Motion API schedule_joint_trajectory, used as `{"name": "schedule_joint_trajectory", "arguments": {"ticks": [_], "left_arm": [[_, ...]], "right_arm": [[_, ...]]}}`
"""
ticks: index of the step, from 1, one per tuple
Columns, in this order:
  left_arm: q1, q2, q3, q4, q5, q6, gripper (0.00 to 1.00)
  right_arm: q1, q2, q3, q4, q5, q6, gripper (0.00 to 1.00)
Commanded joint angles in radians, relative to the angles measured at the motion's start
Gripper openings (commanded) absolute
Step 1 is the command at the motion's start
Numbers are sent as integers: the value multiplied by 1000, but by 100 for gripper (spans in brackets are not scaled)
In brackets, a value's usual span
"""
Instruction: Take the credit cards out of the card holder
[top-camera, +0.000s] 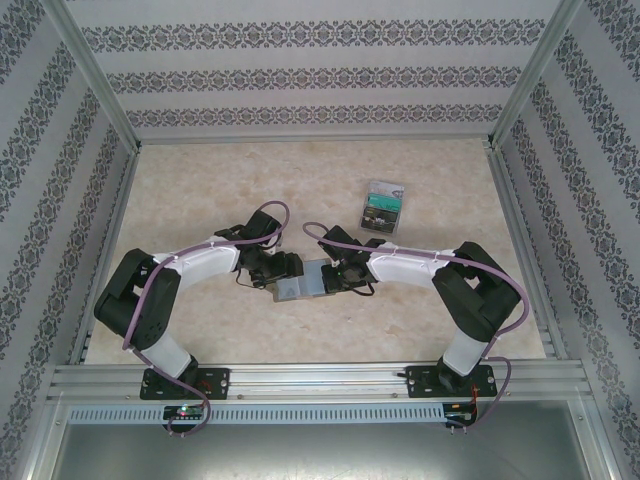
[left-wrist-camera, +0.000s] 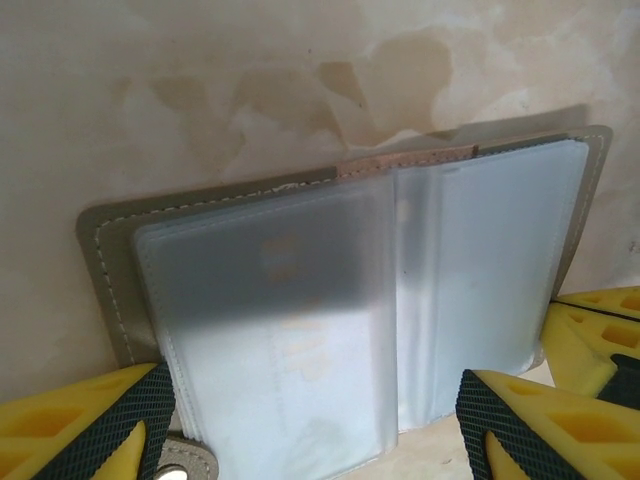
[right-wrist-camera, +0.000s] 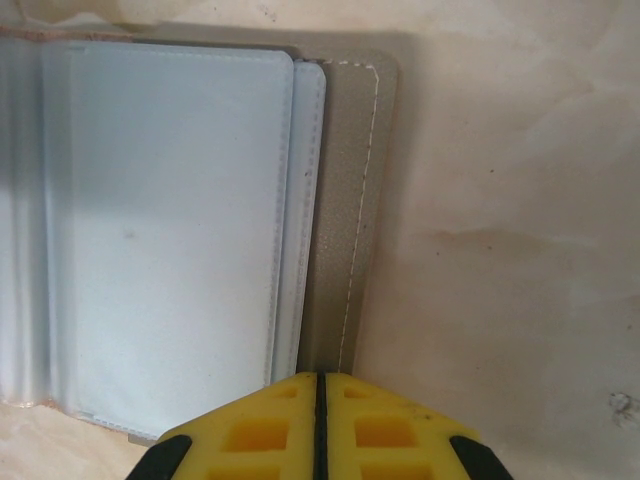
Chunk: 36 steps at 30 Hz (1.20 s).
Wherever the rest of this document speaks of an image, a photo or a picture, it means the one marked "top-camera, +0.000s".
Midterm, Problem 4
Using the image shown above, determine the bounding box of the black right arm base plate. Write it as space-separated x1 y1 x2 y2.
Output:
405 364 497 400

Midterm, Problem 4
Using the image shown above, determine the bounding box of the left controller circuit board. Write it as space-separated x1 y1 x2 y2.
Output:
163 405 207 421

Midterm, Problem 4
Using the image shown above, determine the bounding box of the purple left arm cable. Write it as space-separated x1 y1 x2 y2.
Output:
122 199 294 436

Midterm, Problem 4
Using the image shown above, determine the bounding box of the aluminium frame beam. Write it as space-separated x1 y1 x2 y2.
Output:
574 394 634 480
14 394 69 480

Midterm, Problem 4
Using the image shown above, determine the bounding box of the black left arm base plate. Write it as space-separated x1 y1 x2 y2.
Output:
138 367 232 402

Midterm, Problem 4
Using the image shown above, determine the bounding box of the aluminium mounting rail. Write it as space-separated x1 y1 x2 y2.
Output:
49 363 587 401

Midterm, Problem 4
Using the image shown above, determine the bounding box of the grey slotted cable duct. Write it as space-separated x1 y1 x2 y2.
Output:
67 403 447 425

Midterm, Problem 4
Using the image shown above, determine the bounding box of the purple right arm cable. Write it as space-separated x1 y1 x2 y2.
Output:
301 222 530 431

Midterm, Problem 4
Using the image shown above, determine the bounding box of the aluminium frame post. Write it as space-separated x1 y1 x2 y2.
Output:
37 0 144 151
483 0 585 150

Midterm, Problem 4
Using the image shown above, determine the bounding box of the aluminium table side rail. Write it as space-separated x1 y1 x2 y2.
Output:
67 148 144 366
484 144 569 361

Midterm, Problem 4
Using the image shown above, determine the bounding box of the silver metal card holder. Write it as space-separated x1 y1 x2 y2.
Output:
272 258 335 304

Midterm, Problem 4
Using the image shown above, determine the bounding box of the thin black left gripper wire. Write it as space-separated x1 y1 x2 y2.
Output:
234 269 266 290

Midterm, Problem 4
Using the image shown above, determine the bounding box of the teal credit card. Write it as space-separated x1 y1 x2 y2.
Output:
364 193 403 214

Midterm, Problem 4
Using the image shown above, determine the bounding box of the silver grey credit card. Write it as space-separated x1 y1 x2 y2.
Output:
368 180 405 197

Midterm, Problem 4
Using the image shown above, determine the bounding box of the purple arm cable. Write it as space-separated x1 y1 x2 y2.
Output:
301 222 530 431
122 199 294 436

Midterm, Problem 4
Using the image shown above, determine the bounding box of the grey metal panel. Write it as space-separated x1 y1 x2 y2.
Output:
49 422 609 480

